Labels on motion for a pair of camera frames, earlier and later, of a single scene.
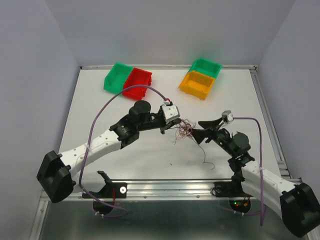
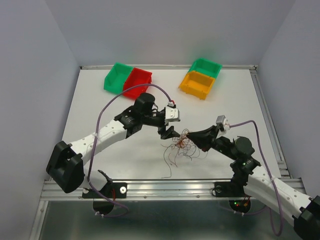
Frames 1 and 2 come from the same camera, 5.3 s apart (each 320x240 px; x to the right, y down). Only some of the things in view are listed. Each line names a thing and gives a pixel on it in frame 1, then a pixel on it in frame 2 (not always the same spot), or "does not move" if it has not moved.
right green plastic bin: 206,66 does not move
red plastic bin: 137,77 does not move
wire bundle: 184,130 -> 184,145
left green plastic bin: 115,79 does not move
